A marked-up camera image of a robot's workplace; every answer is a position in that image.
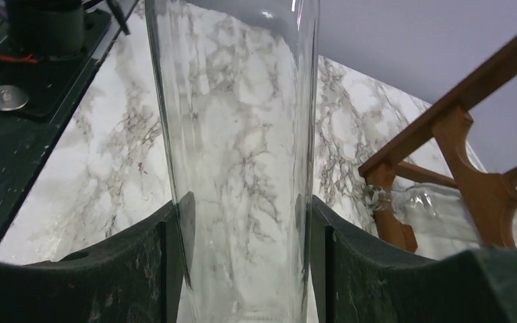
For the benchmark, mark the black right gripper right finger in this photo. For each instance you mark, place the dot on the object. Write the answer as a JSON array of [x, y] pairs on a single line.
[[358, 277]]

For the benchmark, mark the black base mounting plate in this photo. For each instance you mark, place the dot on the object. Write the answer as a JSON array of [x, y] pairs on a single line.
[[49, 53]]

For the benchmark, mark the brown wooden wine rack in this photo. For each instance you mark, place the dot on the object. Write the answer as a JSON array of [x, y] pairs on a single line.
[[490, 197]]

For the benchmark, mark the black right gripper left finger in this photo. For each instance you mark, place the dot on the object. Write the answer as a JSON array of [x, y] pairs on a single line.
[[133, 276]]

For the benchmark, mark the clear bottle in lower rack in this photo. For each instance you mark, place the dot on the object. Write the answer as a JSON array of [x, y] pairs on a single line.
[[437, 214]]

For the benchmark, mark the clear glass bottle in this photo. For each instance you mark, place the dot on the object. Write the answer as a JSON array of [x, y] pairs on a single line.
[[236, 84]]

